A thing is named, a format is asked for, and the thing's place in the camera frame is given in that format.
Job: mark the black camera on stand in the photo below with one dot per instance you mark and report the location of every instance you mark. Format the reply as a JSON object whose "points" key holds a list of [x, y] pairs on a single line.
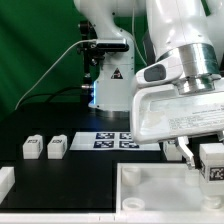
{"points": [[94, 53]]}

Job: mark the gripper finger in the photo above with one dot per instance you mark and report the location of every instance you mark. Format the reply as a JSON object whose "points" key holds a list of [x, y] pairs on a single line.
{"points": [[181, 144]]}

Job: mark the white left obstacle block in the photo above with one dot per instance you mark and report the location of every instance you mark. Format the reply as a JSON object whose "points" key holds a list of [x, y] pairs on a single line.
{"points": [[7, 180]]}

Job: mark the white sheet with tags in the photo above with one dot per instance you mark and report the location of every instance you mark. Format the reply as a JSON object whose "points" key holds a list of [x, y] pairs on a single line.
{"points": [[109, 141]]}

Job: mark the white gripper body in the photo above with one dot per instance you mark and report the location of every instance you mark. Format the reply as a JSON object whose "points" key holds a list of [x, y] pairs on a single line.
{"points": [[160, 113]]}

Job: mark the white square tabletop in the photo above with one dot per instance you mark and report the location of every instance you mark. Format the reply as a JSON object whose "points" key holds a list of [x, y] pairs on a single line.
{"points": [[164, 194]]}

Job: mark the white front obstacle bar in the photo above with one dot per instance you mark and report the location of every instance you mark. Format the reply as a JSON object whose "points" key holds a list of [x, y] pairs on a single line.
{"points": [[31, 218]]}

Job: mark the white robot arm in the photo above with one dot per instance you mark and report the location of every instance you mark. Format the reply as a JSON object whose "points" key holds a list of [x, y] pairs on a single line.
{"points": [[176, 28]]}

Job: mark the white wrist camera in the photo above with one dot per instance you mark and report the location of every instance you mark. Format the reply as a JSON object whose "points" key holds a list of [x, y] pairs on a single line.
{"points": [[160, 73]]}

